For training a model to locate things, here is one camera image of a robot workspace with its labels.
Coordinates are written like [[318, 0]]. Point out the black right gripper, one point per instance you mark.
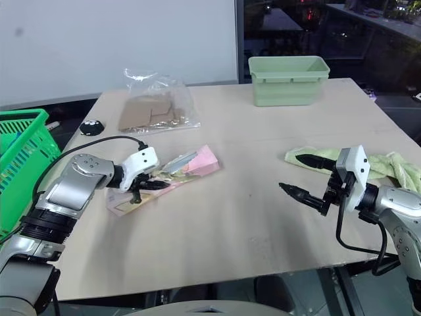
[[336, 191]]

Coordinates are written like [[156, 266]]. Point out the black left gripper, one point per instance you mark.
[[139, 179]]

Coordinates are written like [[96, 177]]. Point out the pink snack package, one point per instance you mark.
[[200, 163]]

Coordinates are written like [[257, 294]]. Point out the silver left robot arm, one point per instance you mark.
[[65, 191]]

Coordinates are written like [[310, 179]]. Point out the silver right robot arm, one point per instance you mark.
[[398, 210]]

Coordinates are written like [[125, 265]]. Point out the bright green slatted basket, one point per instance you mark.
[[33, 145]]

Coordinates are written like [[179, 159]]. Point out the brown cardboard sheet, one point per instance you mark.
[[138, 113]]

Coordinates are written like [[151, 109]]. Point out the light green towel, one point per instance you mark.
[[388, 164]]

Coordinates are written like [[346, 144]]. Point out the black round googly-eyed object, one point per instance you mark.
[[92, 128]]

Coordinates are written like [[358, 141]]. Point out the pale green plastic bin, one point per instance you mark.
[[286, 89]]

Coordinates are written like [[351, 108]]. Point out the clear plastic bag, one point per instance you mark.
[[158, 85]]

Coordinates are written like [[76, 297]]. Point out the dark rounded shape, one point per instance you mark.
[[273, 293]]

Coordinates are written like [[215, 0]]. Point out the grey rounded robot body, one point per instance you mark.
[[210, 308]]

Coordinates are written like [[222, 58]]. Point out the white board panel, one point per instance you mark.
[[115, 42]]

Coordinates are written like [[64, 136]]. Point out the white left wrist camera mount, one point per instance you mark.
[[142, 159]]

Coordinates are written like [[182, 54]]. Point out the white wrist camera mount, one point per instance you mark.
[[142, 159], [358, 171]]

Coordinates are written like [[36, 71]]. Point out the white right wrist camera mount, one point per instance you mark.
[[358, 171]]

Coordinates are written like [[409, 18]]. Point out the black table frame leg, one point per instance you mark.
[[345, 293]]

